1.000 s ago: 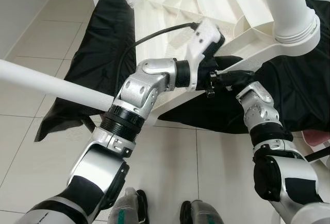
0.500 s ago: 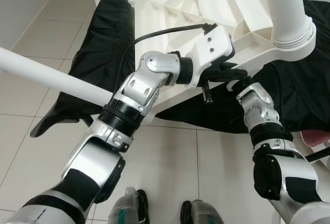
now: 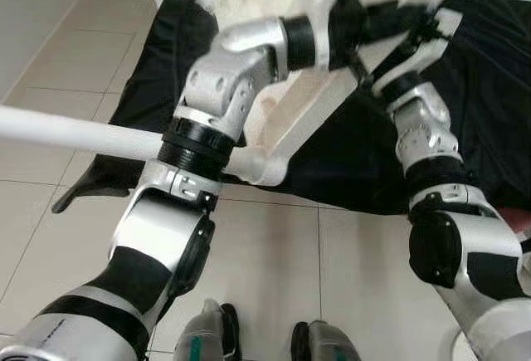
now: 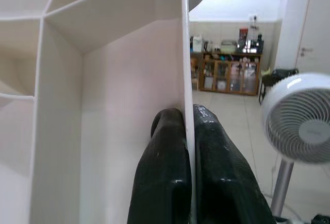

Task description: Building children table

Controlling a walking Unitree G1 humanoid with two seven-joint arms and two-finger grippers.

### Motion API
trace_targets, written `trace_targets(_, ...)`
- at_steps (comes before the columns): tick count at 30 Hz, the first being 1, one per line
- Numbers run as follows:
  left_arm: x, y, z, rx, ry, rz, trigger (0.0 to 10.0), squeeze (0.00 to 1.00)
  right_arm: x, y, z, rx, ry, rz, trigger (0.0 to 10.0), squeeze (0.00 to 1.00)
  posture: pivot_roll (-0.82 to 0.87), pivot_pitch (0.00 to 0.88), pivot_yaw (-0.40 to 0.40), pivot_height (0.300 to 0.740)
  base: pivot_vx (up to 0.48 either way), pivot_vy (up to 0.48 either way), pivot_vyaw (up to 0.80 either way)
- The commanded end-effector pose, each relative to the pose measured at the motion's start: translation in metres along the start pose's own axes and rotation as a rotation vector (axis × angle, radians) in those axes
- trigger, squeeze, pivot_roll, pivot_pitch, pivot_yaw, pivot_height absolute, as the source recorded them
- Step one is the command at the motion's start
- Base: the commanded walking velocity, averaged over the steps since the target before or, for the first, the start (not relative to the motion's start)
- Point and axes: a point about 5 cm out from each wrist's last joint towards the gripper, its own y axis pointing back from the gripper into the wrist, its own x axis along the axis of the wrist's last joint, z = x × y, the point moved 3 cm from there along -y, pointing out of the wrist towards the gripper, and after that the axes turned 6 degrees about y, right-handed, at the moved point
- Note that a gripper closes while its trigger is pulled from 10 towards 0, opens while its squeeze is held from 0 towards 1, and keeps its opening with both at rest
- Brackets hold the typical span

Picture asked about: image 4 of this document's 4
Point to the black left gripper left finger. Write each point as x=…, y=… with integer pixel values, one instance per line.
x=162, y=172

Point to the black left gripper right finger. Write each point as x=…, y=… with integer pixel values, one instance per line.
x=224, y=177

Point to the white plastic table top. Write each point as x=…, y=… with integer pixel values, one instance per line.
x=116, y=67

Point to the wooden glass door cabinet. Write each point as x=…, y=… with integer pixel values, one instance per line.
x=229, y=79

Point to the black chair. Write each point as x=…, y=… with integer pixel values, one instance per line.
x=281, y=79

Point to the grey green box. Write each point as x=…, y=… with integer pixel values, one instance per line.
x=228, y=46

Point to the white plastic container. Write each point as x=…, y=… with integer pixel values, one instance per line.
x=197, y=43

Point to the black bottle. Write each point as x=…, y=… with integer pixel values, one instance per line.
x=260, y=43

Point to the red and black box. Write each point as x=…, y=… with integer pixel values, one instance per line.
x=243, y=33

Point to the white door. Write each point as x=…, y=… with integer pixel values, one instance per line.
x=317, y=28

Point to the white pedestal fan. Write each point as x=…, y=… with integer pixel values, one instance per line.
x=301, y=121

